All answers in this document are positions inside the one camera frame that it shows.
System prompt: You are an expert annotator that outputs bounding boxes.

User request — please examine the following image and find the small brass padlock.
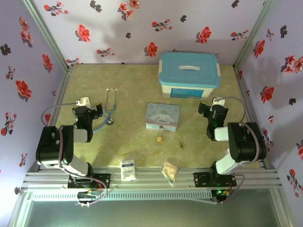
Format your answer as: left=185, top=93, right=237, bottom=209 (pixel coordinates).
left=156, top=126, right=165, bottom=143

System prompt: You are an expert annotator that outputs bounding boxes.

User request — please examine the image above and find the blue stethoscope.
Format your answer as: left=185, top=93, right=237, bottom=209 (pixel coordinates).
left=93, top=87, right=118, bottom=133

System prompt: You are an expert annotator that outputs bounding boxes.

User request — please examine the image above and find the white storage box blue lid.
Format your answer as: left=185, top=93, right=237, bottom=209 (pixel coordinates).
left=158, top=51, right=222, bottom=100

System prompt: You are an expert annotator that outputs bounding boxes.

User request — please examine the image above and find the blue cartoon tin box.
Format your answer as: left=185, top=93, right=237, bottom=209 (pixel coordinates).
left=144, top=102, right=180, bottom=131

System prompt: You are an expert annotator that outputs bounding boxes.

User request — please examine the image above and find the white paper packet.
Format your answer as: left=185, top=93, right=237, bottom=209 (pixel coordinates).
left=119, top=158, right=137, bottom=183

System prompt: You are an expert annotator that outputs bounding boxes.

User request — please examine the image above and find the clear plastic bag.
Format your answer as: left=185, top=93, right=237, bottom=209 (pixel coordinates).
left=161, top=161, right=179, bottom=188

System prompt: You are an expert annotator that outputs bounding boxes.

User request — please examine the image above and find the right control board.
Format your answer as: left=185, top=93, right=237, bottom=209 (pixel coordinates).
left=211, top=188, right=232, bottom=197

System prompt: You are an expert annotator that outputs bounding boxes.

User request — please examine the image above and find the control board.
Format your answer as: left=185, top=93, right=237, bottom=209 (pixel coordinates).
left=77, top=191, right=100, bottom=202
left=211, top=188, right=232, bottom=197

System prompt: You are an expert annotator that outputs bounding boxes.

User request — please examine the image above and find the left control board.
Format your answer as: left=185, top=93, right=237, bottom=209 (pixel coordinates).
left=77, top=191, right=100, bottom=202

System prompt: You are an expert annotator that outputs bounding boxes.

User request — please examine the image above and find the silver right wrist bracket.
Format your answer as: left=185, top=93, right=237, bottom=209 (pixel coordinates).
left=211, top=96, right=226, bottom=107

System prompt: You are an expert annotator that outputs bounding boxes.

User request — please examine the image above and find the silver wrist bracket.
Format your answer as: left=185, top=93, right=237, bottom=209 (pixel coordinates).
left=211, top=96, right=226, bottom=107
left=75, top=96, right=91, bottom=107

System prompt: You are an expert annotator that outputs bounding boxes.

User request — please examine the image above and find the silver left wrist bracket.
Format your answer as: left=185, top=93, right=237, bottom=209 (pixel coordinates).
left=75, top=96, right=91, bottom=107

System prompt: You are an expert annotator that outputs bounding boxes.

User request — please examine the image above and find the grey right arm cable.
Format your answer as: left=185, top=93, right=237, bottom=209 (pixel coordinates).
left=221, top=96, right=246, bottom=125

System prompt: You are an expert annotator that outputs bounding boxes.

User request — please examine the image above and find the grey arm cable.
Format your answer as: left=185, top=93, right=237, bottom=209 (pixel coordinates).
left=221, top=96, right=246, bottom=125
left=41, top=101, right=80, bottom=130

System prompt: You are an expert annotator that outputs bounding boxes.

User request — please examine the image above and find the grey left arm cable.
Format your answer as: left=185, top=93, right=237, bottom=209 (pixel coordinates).
left=41, top=101, right=80, bottom=130

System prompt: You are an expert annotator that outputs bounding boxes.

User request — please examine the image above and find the grey left base cable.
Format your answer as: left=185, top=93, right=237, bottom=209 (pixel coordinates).
left=58, top=163, right=108, bottom=207

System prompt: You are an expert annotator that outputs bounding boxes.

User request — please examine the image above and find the aluminium frame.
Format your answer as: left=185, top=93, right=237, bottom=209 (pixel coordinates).
left=7, top=0, right=295, bottom=227

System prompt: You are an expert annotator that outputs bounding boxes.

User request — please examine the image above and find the white slotted cable duct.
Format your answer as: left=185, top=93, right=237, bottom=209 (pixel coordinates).
left=30, top=190, right=213, bottom=202

